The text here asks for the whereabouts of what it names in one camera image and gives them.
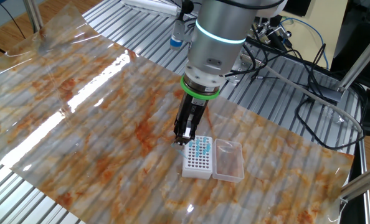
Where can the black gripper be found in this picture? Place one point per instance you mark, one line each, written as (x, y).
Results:
(192, 107)

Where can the aluminium frame post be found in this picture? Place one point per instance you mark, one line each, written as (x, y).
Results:
(365, 182)
(362, 59)
(32, 15)

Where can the black screen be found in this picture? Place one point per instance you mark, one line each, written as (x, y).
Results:
(297, 7)

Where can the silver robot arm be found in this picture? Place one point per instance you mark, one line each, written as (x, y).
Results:
(219, 46)

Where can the metal clamp mount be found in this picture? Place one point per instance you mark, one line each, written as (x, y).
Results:
(267, 29)

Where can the clear plastic rack lid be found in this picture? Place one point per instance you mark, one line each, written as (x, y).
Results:
(228, 161)

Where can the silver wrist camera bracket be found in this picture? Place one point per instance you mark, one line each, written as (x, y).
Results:
(176, 40)

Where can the black cabinet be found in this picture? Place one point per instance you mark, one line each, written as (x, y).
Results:
(353, 31)

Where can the white pipette tip rack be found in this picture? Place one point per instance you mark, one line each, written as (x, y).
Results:
(197, 172)

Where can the marble pattern plastic sheet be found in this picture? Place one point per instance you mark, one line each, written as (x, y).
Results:
(79, 140)

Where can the grey adapter box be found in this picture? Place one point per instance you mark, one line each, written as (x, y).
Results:
(331, 94)

